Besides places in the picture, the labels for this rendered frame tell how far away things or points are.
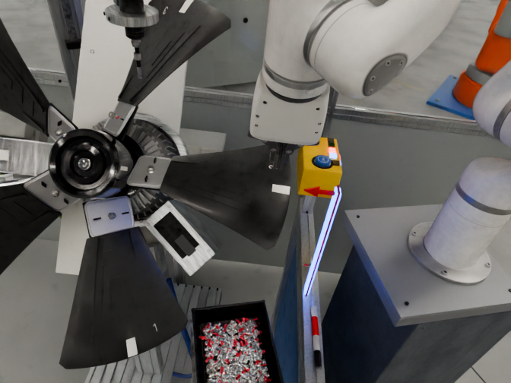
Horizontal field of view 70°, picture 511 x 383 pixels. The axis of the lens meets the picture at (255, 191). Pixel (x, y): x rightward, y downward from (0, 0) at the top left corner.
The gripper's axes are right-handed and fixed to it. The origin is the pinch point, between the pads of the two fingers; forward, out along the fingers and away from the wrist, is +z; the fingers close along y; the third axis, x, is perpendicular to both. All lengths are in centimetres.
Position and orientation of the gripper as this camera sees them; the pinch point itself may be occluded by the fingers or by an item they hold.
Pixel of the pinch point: (279, 154)
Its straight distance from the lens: 58.8
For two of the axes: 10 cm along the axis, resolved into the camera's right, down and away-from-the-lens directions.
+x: -1.0, 8.4, -5.3
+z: -0.7, 5.3, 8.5
